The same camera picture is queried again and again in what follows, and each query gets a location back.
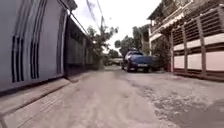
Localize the pale vehicle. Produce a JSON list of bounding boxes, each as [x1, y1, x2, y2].
[[111, 58, 124, 66]]

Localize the blue pickup truck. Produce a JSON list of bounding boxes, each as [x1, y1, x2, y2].
[[120, 49, 154, 74]]

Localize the group of tall trees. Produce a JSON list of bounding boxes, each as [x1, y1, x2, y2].
[[114, 24, 151, 59]]

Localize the leafy trees beside kerb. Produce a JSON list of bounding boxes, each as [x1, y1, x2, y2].
[[87, 24, 119, 69]]

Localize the grey concrete road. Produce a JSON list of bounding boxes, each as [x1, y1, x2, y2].
[[0, 64, 224, 128]]

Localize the dark fence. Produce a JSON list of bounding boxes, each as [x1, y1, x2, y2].
[[63, 14, 99, 78]]

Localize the louvred fence with pale panels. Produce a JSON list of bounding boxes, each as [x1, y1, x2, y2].
[[169, 6, 224, 83]]

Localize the concrete kerb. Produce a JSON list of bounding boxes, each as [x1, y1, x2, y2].
[[0, 77, 73, 118]]

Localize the overhead wires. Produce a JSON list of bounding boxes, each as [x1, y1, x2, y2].
[[84, 0, 106, 31]]

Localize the grey wall with dark slits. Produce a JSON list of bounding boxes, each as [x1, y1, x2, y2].
[[0, 0, 73, 94]]

